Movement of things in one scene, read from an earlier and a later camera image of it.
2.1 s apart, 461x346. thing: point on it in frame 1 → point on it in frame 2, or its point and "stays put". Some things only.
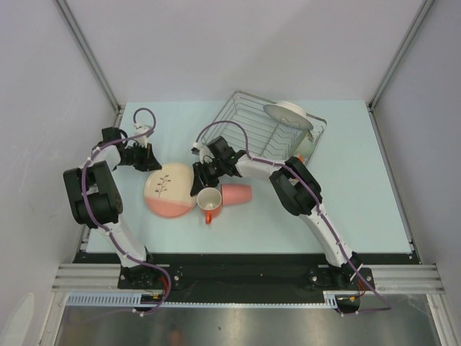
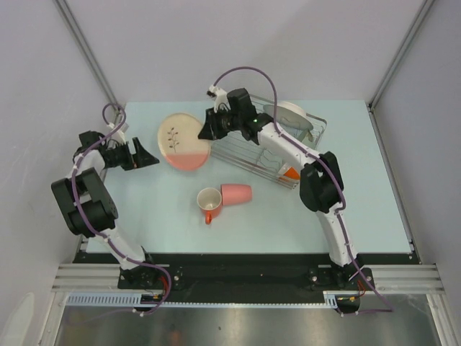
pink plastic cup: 235,194 stays put
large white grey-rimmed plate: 289,113 stays put
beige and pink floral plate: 168,192 → 179,143
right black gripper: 200,179 → 210,130
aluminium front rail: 87,277 stays put
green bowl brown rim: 307,145 stays put
